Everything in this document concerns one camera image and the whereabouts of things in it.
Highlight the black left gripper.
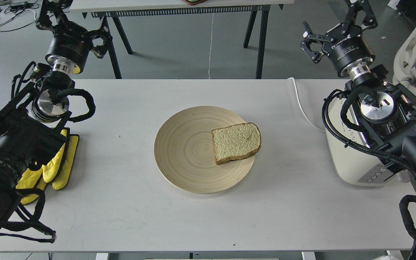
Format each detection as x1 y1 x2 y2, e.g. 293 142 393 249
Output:
36 0 113 74

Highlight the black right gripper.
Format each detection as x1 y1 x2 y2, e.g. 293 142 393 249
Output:
300 0 378 78

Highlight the slice of bread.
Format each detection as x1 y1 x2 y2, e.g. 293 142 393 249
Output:
211 123 261 165

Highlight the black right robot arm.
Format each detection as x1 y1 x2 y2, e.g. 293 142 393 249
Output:
300 0 416 260

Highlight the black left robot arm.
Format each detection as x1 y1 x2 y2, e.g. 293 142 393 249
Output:
0 0 113 243

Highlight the cream white toaster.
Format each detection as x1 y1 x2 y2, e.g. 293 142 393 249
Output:
322 89 409 187

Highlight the background table with black legs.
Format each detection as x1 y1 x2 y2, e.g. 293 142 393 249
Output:
69 0 294 79

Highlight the yellow oven glove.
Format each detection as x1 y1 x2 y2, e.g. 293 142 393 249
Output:
16 128 79 191

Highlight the round bamboo plate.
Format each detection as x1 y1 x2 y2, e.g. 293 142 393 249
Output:
154 106 255 194

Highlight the white toaster power cable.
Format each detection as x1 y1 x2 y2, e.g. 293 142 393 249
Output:
287 77 326 133

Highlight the thin white hanging cable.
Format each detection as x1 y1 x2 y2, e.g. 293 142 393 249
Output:
208 13 215 79

